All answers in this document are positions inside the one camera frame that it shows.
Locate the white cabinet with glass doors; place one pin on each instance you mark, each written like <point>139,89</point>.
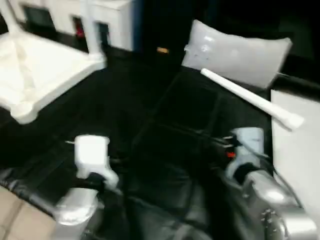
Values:
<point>112,15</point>

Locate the black cabinet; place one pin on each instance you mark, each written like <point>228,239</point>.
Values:
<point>162,22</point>

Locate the white flat board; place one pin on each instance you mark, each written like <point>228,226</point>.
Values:
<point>297,162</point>

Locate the small tan label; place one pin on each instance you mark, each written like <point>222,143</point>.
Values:
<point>162,50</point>

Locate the white plastic table top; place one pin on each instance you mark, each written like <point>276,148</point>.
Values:
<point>50,70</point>

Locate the black work mat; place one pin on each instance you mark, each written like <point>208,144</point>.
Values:
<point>162,112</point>

